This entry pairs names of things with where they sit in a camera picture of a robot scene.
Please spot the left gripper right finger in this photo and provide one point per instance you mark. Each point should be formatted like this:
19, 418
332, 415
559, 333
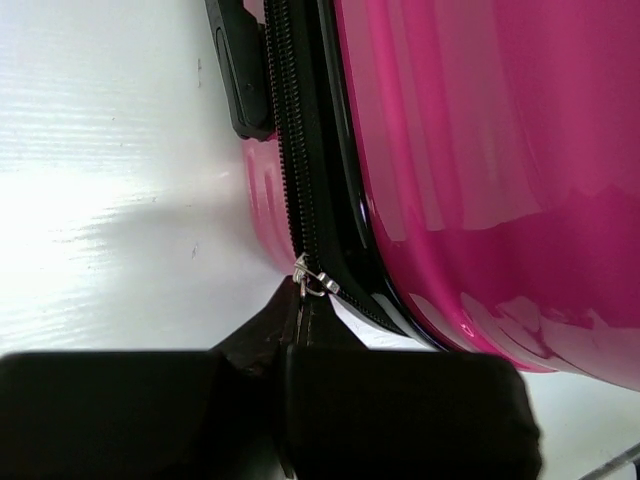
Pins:
352, 412

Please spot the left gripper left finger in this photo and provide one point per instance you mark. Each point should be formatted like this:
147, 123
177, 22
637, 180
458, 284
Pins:
182, 414

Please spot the pink children's suitcase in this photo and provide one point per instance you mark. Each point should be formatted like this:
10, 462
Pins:
462, 172

